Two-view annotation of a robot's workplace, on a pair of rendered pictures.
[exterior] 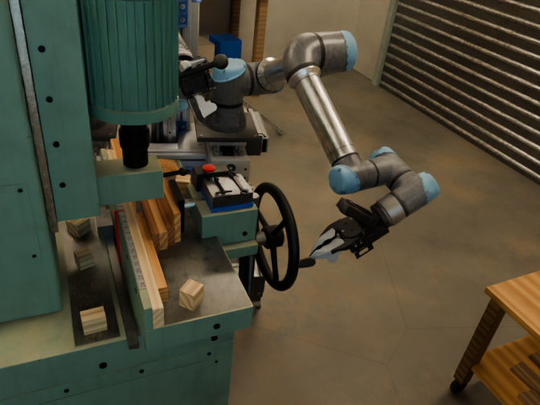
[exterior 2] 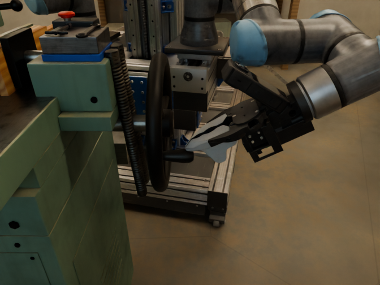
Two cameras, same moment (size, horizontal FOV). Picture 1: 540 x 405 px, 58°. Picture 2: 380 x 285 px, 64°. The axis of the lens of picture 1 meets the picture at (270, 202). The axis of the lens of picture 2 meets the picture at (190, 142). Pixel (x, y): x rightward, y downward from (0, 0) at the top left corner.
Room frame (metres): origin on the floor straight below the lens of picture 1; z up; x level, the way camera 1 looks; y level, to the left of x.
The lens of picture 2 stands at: (0.55, -0.33, 1.12)
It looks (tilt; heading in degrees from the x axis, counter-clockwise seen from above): 32 degrees down; 27
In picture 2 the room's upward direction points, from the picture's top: straight up
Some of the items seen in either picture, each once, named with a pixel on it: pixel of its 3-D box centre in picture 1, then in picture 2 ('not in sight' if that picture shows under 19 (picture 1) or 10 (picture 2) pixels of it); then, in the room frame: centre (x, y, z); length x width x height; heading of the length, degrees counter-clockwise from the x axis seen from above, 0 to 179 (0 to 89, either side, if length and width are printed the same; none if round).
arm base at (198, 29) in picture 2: (226, 111); (199, 29); (1.66, 0.20, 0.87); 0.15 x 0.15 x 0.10
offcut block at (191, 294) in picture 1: (191, 295); not in sight; (0.67, 0.13, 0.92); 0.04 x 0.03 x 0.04; 159
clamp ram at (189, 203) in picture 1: (189, 204); (39, 57); (0.93, 0.18, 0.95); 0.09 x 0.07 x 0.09; 27
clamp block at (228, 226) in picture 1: (220, 211); (83, 75); (0.97, 0.12, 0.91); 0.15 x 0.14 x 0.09; 27
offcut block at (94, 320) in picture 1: (93, 320); not in sight; (0.67, 0.32, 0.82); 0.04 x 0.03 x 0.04; 120
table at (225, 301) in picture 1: (186, 232); (45, 96); (0.93, 0.19, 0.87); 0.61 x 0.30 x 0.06; 27
